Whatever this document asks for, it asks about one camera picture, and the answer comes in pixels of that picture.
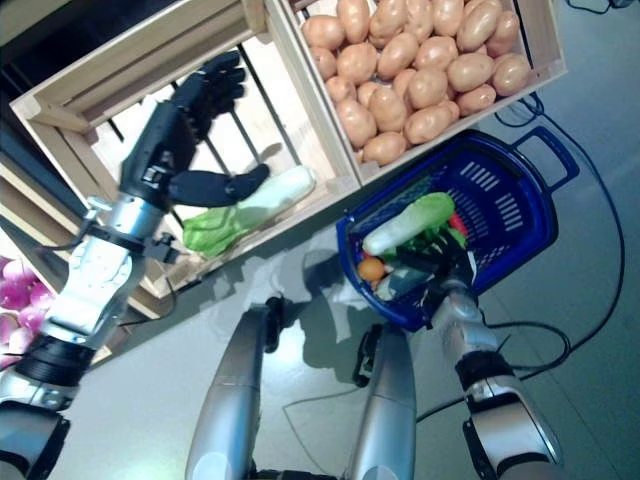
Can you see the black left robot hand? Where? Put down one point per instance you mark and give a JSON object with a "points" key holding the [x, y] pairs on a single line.
{"points": [[155, 150]]}

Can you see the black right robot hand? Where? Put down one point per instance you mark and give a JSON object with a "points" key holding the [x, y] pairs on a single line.
{"points": [[450, 260]]}

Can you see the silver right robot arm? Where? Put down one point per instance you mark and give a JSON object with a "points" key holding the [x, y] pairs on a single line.
{"points": [[520, 425]]}

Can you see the blue plastic shopping basket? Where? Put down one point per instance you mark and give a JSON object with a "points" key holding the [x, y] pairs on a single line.
{"points": [[500, 200]]}

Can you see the large green bell pepper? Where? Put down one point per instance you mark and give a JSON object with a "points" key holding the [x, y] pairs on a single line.
{"points": [[420, 243]]}

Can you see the red chili pepper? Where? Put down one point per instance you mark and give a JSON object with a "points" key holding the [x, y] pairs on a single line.
{"points": [[457, 225]]}

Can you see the orange fruit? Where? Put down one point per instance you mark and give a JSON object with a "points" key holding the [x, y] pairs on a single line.
{"points": [[371, 270]]}

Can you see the brown potato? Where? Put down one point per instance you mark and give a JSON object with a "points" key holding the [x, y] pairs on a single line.
{"points": [[470, 72], [385, 147], [355, 121], [447, 15], [325, 62], [480, 25], [387, 109], [419, 20], [352, 17], [511, 75], [367, 92], [340, 87], [430, 122], [504, 32], [397, 55], [436, 52], [324, 31], [387, 20], [475, 100], [356, 62], [427, 87]]}

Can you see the wooden display shelf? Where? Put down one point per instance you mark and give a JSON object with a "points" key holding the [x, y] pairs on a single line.
{"points": [[30, 195]]}

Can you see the wooden cabbage crate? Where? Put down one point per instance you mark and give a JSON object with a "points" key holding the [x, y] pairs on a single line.
{"points": [[280, 100]]}

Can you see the silver right robot leg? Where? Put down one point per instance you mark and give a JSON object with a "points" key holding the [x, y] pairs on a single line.
{"points": [[390, 400]]}

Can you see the silver robot leg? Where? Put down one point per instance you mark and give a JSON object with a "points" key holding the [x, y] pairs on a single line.
{"points": [[390, 400], [230, 390]]}

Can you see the purple onion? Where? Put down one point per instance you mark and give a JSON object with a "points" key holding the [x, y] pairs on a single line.
{"points": [[32, 320], [42, 296], [10, 327], [12, 280]]}

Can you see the wooden potato crate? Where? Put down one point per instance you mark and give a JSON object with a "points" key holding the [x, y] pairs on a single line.
{"points": [[545, 45]]}

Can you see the silver left robot leg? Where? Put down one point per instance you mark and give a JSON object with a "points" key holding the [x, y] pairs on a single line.
{"points": [[230, 390]]}

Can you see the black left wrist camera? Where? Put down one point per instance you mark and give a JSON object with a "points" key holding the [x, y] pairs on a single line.
{"points": [[165, 248]]}

